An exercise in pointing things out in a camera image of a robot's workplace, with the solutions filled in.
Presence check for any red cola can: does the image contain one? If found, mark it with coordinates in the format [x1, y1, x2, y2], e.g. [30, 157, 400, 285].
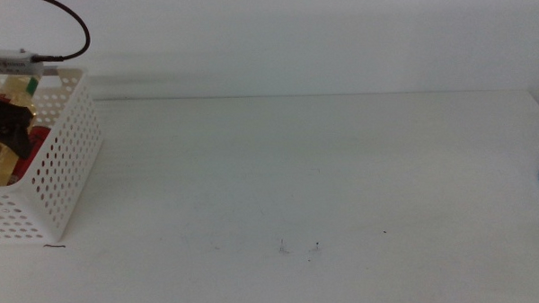
[5, 125, 55, 185]

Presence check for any white perforated plastic basket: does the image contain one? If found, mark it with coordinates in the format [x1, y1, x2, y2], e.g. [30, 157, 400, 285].
[0, 66, 107, 245]

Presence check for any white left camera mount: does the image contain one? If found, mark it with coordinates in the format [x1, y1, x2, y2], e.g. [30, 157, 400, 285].
[0, 45, 40, 106]

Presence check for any black braided camera cable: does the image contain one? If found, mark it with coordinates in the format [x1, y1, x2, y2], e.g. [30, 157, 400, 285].
[29, 0, 92, 65]

